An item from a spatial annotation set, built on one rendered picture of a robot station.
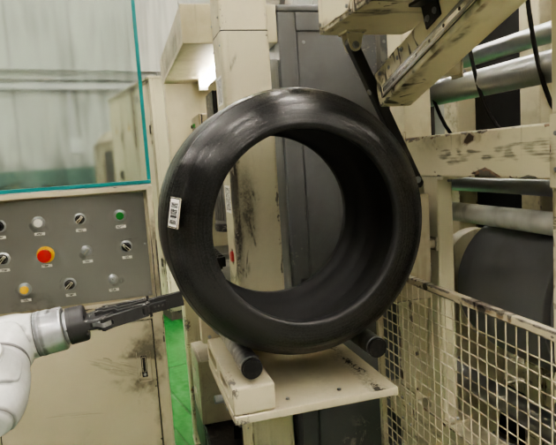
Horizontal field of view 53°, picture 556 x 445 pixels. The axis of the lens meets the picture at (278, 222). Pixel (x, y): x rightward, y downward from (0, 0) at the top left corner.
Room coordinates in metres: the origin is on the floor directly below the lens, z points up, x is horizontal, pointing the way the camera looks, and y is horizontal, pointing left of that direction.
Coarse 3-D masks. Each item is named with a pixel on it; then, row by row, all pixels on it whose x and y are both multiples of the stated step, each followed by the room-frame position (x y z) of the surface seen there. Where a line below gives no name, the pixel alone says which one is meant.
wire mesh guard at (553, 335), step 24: (432, 288) 1.28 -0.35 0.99; (408, 312) 1.42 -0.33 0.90; (480, 312) 1.10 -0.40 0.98; (504, 312) 1.04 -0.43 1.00; (384, 336) 1.56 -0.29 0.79; (408, 336) 1.42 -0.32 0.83; (432, 336) 1.30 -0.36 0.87; (552, 336) 0.91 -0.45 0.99; (384, 360) 1.56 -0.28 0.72; (432, 360) 1.30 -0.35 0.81; (528, 360) 0.98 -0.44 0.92; (408, 384) 1.43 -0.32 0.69; (456, 384) 1.21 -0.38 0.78; (528, 384) 0.98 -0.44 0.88; (384, 408) 1.58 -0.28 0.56; (456, 408) 1.21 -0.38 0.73; (528, 408) 0.98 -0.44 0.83; (552, 408) 0.92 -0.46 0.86; (384, 432) 1.58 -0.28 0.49; (456, 432) 1.21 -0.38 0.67; (480, 432) 1.13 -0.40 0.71; (528, 432) 0.98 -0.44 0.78; (552, 432) 0.92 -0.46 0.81
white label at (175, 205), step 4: (172, 200) 1.08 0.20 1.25; (176, 200) 1.07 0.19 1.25; (180, 200) 1.06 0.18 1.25; (172, 204) 1.08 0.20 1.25; (176, 204) 1.07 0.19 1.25; (180, 204) 1.06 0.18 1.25; (172, 208) 1.08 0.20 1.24; (176, 208) 1.07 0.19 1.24; (172, 212) 1.07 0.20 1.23; (176, 212) 1.06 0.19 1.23; (172, 216) 1.07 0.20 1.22; (176, 216) 1.06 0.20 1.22; (168, 220) 1.09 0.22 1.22; (172, 220) 1.07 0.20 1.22; (176, 220) 1.06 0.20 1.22; (168, 224) 1.08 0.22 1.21; (172, 224) 1.07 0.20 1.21; (176, 224) 1.06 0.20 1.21; (176, 228) 1.06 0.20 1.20
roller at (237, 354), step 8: (232, 344) 1.20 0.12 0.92; (232, 352) 1.18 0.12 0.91; (240, 352) 1.13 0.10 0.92; (248, 352) 1.12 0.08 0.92; (240, 360) 1.11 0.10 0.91; (248, 360) 1.09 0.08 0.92; (256, 360) 1.09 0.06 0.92; (240, 368) 1.09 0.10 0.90; (248, 368) 1.08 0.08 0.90; (256, 368) 1.09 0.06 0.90; (248, 376) 1.08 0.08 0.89; (256, 376) 1.09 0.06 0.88
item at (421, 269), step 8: (424, 200) 1.53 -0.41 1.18; (424, 208) 1.53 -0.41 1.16; (424, 216) 1.53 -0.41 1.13; (424, 224) 1.53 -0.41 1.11; (424, 232) 1.53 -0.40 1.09; (424, 240) 1.53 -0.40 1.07; (424, 248) 1.53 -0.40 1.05; (424, 256) 1.53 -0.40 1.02; (416, 264) 1.52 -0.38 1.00; (424, 264) 1.53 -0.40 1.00; (416, 272) 1.52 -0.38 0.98; (424, 272) 1.53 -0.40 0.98; (408, 288) 1.51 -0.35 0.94; (416, 288) 1.52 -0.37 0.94; (400, 296) 1.51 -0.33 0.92; (408, 296) 1.51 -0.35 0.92; (416, 296) 1.52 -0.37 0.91
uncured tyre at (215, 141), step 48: (288, 96) 1.14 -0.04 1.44; (336, 96) 1.18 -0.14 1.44; (192, 144) 1.11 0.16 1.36; (240, 144) 1.09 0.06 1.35; (336, 144) 1.43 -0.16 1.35; (384, 144) 1.17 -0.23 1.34; (192, 192) 1.07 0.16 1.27; (384, 192) 1.38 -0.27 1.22; (192, 240) 1.06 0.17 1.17; (384, 240) 1.37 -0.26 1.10; (192, 288) 1.08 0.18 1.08; (240, 288) 1.37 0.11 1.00; (288, 288) 1.43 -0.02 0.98; (336, 288) 1.41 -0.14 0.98; (384, 288) 1.17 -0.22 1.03; (240, 336) 1.11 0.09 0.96; (288, 336) 1.11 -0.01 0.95; (336, 336) 1.14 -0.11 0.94
